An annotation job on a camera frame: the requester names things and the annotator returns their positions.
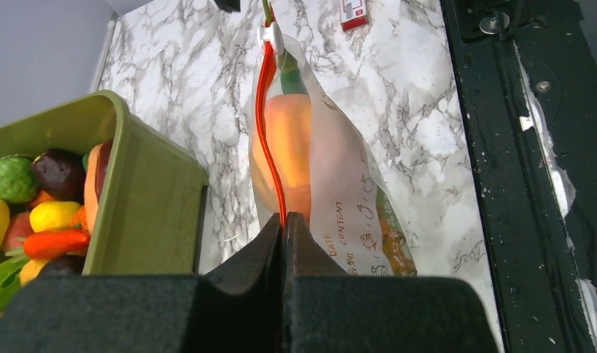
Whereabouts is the clear zip bag orange zipper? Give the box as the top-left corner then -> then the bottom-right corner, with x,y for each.
249,4 -> 418,279

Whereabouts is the small red white card box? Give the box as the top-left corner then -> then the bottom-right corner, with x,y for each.
339,0 -> 369,31

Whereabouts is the white zipper slider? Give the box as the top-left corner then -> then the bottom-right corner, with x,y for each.
257,21 -> 285,56

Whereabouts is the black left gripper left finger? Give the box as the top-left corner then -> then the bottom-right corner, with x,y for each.
0,215 -> 282,352

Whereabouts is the orange pumpkin slice toy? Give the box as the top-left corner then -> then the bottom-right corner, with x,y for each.
84,140 -> 112,234

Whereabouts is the dark red plum toy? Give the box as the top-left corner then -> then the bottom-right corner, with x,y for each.
30,149 -> 86,203

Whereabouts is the green plastic bin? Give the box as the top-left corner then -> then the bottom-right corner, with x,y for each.
0,90 -> 208,275

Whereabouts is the green pepper toy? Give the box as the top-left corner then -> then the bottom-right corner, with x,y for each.
0,255 -> 28,311

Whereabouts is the yellow lemon toy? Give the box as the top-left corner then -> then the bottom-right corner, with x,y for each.
19,260 -> 49,287
29,201 -> 81,232

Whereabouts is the black metal base rail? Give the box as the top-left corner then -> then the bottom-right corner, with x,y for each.
441,1 -> 597,352

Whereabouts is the peach toy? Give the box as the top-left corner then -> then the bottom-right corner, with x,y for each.
249,93 -> 312,224

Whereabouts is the orange spiky pineapple toy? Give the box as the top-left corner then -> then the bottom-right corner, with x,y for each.
376,187 -> 417,277

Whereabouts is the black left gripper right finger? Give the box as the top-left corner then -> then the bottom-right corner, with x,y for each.
282,212 -> 498,352

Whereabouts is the orange carrot toy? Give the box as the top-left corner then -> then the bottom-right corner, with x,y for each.
5,228 -> 90,260

